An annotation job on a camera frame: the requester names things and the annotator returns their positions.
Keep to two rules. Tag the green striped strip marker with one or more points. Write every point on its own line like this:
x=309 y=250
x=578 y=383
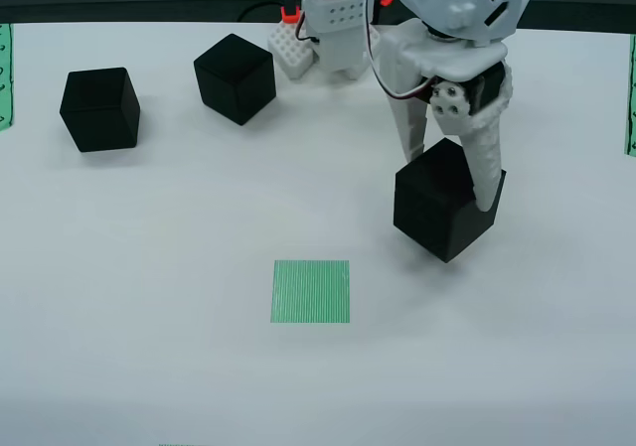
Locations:
x=5 y=68
x=631 y=93

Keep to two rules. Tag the green striped square marker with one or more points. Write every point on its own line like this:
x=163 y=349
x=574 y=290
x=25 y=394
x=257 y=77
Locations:
x=310 y=292

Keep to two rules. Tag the black cube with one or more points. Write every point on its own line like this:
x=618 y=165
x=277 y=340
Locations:
x=228 y=78
x=99 y=113
x=432 y=207

